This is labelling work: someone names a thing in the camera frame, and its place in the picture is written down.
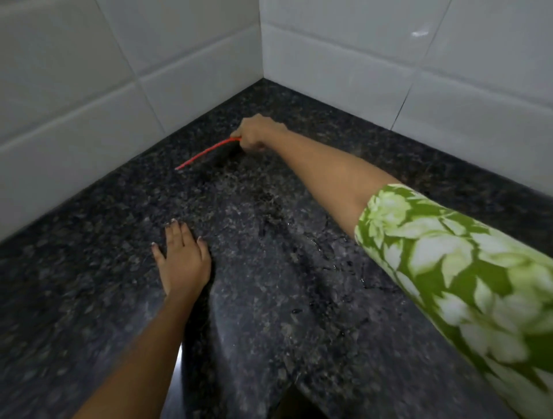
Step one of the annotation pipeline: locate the person's left hand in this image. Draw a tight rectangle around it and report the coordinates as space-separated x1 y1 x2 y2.
151 219 213 298

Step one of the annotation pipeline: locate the person's right hand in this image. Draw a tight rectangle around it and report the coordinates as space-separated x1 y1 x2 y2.
231 114 289 153

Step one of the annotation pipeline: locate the red scraper tool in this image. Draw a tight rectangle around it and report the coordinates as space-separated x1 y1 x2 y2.
175 136 242 171

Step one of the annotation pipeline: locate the person's right forearm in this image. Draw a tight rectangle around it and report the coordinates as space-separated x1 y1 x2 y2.
264 126 405 238

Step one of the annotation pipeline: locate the person's left forearm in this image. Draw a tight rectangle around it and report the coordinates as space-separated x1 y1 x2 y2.
73 285 211 419

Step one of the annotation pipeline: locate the green white floral sleeve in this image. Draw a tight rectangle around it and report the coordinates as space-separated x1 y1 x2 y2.
354 183 553 419

